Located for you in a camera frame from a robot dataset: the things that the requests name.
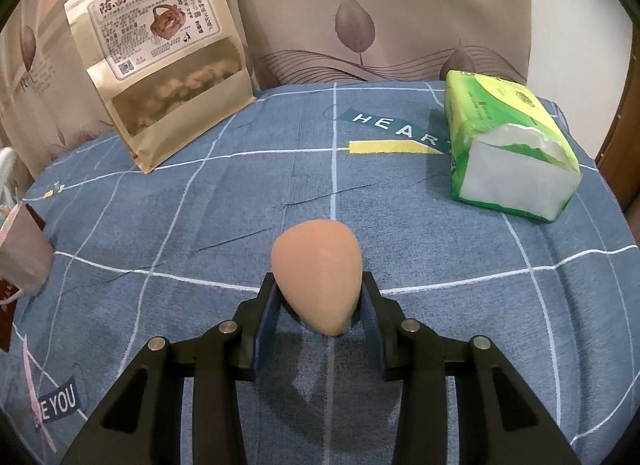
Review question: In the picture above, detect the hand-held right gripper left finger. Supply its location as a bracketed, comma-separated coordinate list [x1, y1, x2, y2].
[60, 272, 283, 465]

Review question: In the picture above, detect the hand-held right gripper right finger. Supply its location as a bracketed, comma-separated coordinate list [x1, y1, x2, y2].
[357, 270, 583, 465]

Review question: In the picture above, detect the tan egg-shaped makeup sponge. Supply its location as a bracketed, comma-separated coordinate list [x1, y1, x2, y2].
[271, 218, 362, 337]

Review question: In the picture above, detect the green tissue pack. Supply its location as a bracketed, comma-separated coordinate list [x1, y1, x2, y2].
[444, 70, 581, 223]

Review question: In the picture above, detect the kraft paper snack bag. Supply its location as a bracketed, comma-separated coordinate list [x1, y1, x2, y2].
[64, 0, 255, 175]

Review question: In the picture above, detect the pink mug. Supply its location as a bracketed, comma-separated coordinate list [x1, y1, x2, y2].
[0, 202, 55, 306]

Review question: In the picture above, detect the red tin box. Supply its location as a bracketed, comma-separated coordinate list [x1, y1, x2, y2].
[0, 205, 47, 352]

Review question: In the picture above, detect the brown wooden furniture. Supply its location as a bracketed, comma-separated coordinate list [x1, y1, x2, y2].
[595, 60, 640, 216]

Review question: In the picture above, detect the beige leaf print curtain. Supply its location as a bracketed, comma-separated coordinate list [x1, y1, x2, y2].
[0, 0, 533, 181]

